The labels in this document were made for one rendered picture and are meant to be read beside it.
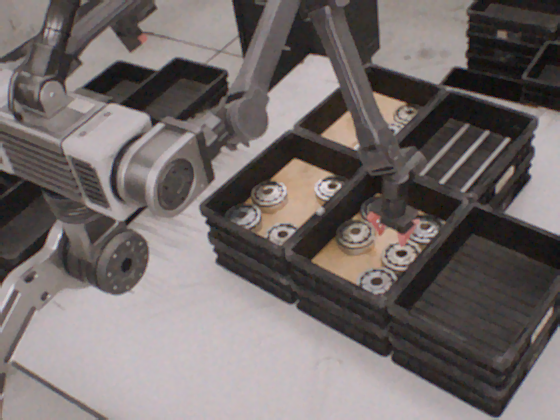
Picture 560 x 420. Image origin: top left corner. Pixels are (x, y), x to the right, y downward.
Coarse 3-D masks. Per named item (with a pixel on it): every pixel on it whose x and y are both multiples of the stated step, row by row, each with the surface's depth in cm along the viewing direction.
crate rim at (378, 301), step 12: (360, 180) 198; (420, 180) 195; (348, 192) 195; (444, 192) 190; (336, 204) 192; (468, 204) 186; (324, 216) 189; (456, 216) 183; (312, 228) 187; (444, 228) 181; (300, 240) 184; (432, 240) 178; (288, 252) 181; (420, 252) 176; (300, 264) 179; (312, 264) 177; (324, 276) 175; (336, 276) 173; (348, 288) 171; (360, 288) 170; (396, 288) 169; (372, 300) 168; (384, 300) 167
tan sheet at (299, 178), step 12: (288, 168) 220; (300, 168) 220; (312, 168) 219; (276, 180) 217; (288, 180) 216; (300, 180) 216; (312, 180) 215; (288, 192) 212; (300, 192) 212; (312, 192) 211; (288, 204) 209; (300, 204) 208; (312, 204) 207; (264, 216) 206; (276, 216) 205; (288, 216) 205; (300, 216) 204; (264, 228) 202
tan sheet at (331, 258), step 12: (360, 216) 202; (384, 240) 194; (396, 240) 193; (324, 252) 193; (336, 252) 193; (372, 252) 191; (324, 264) 190; (336, 264) 190; (348, 264) 189; (360, 264) 189; (372, 264) 188; (348, 276) 186
